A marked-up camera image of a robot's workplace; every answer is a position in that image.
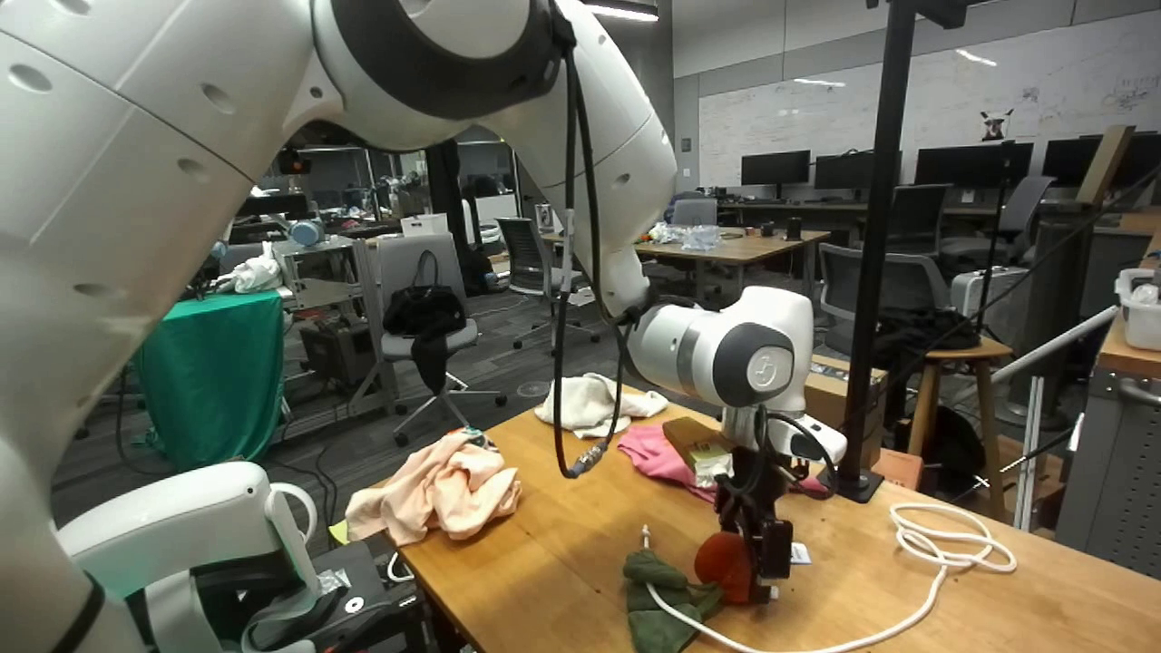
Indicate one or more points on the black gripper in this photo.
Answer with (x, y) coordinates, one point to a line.
(748, 492)

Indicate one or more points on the red plush ball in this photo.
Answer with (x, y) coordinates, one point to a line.
(719, 569)

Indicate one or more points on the dark green cloth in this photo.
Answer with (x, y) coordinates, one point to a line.
(666, 603)

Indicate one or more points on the white towel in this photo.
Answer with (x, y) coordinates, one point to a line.
(587, 405)

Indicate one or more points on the peach printed cloth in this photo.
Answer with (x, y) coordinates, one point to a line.
(448, 492)

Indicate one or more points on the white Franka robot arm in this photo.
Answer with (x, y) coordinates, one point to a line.
(182, 184)

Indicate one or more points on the small white tag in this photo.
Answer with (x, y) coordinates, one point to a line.
(805, 557)

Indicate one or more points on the large cardboard box black tape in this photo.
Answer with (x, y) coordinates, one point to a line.
(828, 401)

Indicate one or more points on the wooden stool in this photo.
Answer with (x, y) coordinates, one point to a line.
(963, 352)

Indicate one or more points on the wooden desk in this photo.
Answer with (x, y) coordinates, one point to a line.
(748, 247)

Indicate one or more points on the black stand pole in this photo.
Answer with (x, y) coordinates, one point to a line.
(877, 242)

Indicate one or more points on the silver metal pole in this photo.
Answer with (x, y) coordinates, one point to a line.
(1053, 338)

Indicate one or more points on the grey workbench with wood top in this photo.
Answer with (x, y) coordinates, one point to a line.
(1125, 485)

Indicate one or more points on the black monitor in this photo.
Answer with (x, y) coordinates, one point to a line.
(847, 167)
(773, 167)

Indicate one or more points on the black bag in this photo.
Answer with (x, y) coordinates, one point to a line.
(424, 309)

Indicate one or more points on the yellow paper sheet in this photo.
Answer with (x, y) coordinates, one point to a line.
(334, 532)

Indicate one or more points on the whiteboard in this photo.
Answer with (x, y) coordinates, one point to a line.
(784, 121)

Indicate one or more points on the white plastic bin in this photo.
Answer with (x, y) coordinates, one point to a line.
(1143, 321)

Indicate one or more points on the wooden board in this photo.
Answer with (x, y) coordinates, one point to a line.
(1107, 165)

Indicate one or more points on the white object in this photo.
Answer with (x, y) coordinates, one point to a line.
(248, 274)

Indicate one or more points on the green draped table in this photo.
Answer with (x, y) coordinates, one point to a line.
(206, 375)

